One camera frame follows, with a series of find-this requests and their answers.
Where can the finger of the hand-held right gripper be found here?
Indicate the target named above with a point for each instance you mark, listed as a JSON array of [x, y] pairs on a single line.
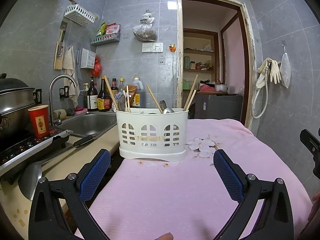
[[311, 142]]

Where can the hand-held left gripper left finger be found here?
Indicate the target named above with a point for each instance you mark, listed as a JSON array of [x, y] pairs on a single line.
[[95, 175]]

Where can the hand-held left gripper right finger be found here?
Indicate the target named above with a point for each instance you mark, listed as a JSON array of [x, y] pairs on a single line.
[[228, 177]]

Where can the white plastic utensil holder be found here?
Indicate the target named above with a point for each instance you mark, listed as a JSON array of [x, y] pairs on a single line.
[[152, 120]]

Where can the wooden chopstick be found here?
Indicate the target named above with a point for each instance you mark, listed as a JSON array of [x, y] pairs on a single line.
[[124, 100], [127, 97], [193, 85], [190, 101], [153, 98], [110, 92]]

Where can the person's right hand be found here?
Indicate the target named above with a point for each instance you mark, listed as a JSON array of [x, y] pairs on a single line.
[[317, 205]]

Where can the person's left hand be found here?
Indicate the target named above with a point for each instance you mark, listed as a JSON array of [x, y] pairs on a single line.
[[163, 237]]

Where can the beige kitchen counter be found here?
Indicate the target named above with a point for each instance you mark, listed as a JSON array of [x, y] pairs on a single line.
[[57, 160]]

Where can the steel sink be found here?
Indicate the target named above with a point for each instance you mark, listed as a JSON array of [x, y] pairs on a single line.
[[92, 125]]

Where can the pink floral table cloth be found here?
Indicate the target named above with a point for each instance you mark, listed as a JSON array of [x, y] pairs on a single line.
[[175, 192]]

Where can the pink sponge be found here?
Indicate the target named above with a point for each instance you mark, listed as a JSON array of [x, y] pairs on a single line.
[[81, 109]]

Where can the steel wool scrubber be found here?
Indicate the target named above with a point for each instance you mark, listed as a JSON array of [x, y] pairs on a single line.
[[70, 112]]

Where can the beige sponge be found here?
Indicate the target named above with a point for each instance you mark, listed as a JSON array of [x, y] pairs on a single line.
[[60, 115]]

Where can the grey cabinet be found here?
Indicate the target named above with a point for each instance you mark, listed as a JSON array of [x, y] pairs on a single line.
[[217, 107]]

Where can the dark bottle white label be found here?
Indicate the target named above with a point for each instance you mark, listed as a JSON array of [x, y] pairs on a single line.
[[92, 100]]

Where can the black induction cooker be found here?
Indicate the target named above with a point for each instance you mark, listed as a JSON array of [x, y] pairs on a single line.
[[25, 147]]

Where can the red paper cup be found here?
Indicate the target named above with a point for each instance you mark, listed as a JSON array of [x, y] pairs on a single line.
[[38, 122]]

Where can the white mesh bag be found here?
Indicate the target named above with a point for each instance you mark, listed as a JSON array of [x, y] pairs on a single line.
[[285, 70]]

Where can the cream rubber glove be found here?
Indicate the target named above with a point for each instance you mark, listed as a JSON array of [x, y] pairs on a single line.
[[261, 80], [275, 73]]

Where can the chrome faucet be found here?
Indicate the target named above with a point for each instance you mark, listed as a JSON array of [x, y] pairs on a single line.
[[51, 100]]

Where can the dark bottle red cap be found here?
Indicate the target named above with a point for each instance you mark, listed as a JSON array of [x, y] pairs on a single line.
[[114, 87]]

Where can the orange seasoning packet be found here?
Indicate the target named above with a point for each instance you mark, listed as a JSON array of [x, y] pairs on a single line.
[[132, 92]]

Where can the cooking oil jug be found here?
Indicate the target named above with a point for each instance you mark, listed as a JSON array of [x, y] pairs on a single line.
[[140, 95]]

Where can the red cloth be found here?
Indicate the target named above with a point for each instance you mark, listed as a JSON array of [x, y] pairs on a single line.
[[206, 88]]

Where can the clear bottle gold cap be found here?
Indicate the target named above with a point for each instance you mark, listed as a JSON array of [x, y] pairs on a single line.
[[121, 85]]

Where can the green box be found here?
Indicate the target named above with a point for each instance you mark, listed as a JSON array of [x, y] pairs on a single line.
[[185, 85]]

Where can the steel pot with lid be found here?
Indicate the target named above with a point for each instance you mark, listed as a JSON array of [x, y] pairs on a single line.
[[15, 105]]

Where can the red plastic bag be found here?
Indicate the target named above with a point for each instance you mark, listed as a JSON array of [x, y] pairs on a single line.
[[97, 67]]

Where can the beige hanging towel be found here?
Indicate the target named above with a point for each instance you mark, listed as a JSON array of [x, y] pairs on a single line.
[[68, 62]]

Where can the metal hanging tool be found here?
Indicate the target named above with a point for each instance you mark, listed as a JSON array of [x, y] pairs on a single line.
[[78, 57]]

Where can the wooden shelf unit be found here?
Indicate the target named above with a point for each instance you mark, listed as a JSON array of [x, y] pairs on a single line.
[[217, 55]]

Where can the green snack packet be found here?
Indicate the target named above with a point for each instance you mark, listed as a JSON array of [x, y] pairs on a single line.
[[101, 30]]

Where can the red snack packet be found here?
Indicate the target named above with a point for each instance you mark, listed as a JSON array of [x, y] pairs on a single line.
[[112, 29]]

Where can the hanging clear plastic bag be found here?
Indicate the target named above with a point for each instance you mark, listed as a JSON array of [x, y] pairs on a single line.
[[145, 33]]

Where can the black wall clip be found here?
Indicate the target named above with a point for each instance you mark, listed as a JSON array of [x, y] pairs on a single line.
[[38, 96], [64, 92]]

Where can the wooden door frame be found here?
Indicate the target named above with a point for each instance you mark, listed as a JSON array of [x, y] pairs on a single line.
[[179, 80]]

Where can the white wall box holder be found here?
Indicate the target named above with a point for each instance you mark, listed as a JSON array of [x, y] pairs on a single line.
[[87, 58]]

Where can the small wall outlet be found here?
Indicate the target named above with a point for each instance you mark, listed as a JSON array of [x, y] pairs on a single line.
[[161, 61]]

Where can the grey wall rack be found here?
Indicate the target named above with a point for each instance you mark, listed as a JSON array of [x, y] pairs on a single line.
[[105, 39]]

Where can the white wall switch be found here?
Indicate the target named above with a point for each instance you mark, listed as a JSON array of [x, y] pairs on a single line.
[[147, 47]]

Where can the orange wall plug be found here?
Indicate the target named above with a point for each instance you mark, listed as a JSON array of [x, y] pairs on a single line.
[[171, 47]]

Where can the white wall socket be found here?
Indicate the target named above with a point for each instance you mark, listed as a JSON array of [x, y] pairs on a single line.
[[158, 47]]

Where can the white wall basket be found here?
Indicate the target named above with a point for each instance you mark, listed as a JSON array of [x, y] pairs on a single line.
[[78, 13]]

